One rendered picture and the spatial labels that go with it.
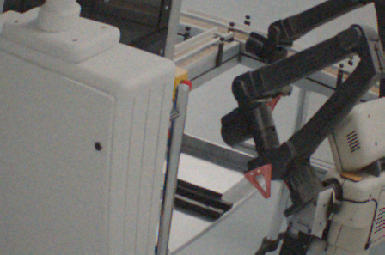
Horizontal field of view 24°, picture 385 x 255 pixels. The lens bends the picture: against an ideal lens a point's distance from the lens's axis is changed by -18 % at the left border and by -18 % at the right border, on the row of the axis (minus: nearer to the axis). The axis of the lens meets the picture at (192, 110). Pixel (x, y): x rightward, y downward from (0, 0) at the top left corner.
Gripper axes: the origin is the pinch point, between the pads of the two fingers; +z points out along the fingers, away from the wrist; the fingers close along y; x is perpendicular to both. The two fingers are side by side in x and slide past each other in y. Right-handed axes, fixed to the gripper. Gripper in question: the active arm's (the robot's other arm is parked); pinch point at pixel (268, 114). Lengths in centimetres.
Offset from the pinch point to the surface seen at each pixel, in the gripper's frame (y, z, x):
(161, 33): 37.0, -11.4, -3.0
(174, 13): 37.0, -16.8, -8.3
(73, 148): -7, -33, 108
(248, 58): 43, 21, -82
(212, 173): 11.1, 19.9, 5.7
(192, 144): 23.8, 19.5, -5.3
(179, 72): 37.3, 5.4, -17.8
